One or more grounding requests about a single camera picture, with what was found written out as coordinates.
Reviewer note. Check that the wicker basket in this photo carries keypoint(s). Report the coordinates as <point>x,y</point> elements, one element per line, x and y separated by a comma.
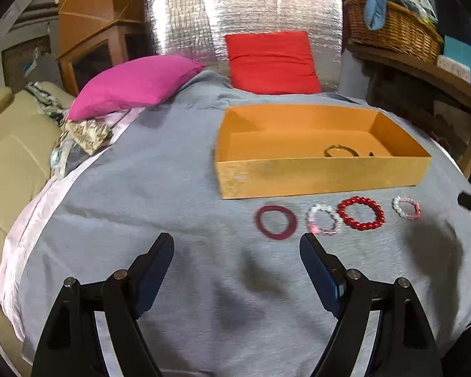
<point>403,32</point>

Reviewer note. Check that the bronze cuff bangle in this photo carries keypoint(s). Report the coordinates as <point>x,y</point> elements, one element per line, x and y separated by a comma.
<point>338,149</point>

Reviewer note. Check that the wooden shelf table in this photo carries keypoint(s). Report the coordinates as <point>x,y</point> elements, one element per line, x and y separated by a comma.
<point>410,88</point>

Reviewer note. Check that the wooden cabinet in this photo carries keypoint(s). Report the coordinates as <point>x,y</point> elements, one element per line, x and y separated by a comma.
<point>86,25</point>

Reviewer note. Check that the orange cardboard box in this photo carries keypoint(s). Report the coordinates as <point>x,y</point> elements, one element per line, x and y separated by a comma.
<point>276,150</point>

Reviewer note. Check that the silver foil insulation panel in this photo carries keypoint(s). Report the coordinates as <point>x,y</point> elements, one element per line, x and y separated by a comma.
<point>196,29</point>

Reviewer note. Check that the gold patterned pouch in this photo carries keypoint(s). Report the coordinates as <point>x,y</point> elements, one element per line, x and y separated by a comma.
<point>90,135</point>

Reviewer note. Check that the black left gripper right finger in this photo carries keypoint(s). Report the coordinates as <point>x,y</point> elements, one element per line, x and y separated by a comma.
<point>403,344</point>

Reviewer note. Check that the red cushion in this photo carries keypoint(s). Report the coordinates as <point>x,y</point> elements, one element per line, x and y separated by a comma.
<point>274,64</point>

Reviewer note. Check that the beige sofa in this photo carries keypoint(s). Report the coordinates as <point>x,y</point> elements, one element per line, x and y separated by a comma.
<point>27,137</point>

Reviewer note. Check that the dark red ring bangle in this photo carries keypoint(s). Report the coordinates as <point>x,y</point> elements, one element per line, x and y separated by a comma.
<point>276,222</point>

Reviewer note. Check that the blue cloth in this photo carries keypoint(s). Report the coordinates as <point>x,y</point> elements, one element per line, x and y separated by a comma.
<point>374,14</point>

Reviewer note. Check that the grey bed blanket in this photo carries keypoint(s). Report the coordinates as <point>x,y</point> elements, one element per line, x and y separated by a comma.
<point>233,302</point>

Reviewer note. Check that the magenta pillow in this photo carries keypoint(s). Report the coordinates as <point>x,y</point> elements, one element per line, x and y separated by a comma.
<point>144,82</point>

